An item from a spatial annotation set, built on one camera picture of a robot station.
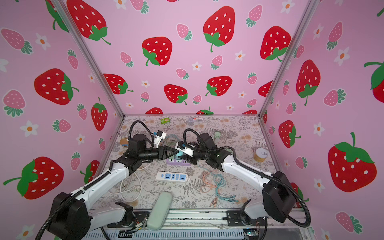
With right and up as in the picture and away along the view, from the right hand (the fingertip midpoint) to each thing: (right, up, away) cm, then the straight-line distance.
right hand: (180, 151), depth 77 cm
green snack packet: (-17, +18, +39) cm, 46 cm away
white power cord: (-29, -23, +6) cm, 37 cm away
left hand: (-1, 0, -3) cm, 3 cm away
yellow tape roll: (+49, -5, +16) cm, 52 cm away
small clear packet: (+6, +20, +41) cm, 46 cm away
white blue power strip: (-6, -16, +9) cm, 20 cm away
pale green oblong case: (-10, -30, -2) cm, 32 cm away
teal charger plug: (0, -1, -2) cm, 3 cm away
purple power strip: (-5, -9, +16) cm, 19 cm away
